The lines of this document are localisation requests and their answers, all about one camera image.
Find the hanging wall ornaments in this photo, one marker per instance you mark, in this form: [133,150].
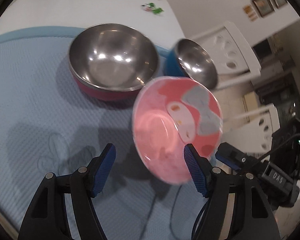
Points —
[250,12]

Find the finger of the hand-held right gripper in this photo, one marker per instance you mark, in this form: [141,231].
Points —
[231,152]

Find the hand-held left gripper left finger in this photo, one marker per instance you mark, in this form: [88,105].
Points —
[103,172]

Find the light blue woven mat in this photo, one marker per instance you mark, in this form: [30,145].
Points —
[27,92]

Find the small green white trinket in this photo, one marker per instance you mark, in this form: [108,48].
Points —
[152,7]

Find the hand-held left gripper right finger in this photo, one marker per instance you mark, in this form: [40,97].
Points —
[196,172]

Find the magenta steel bowl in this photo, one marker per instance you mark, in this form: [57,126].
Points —
[112,57]

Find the blue steel bowl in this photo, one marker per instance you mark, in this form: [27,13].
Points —
[195,60]

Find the pink cartoon bowl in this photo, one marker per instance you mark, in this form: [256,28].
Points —
[160,130]

